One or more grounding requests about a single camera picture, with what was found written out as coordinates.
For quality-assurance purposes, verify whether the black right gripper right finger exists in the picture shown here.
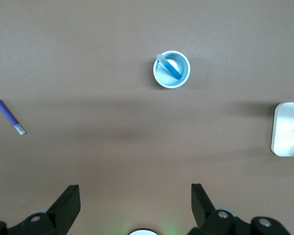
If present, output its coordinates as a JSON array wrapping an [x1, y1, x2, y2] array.
[[191, 183, 291, 235]]

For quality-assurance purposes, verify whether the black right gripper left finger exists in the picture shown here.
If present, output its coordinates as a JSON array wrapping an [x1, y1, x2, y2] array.
[[0, 185, 82, 235]]

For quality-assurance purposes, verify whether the blue marker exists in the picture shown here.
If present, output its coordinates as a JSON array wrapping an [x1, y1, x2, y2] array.
[[156, 53, 182, 79]]

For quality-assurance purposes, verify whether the purple marker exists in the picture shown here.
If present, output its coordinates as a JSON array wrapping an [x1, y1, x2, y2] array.
[[0, 99, 26, 136]]

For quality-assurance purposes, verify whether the light blue mesh cup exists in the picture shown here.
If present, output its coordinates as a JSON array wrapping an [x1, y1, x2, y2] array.
[[153, 50, 191, 89]]

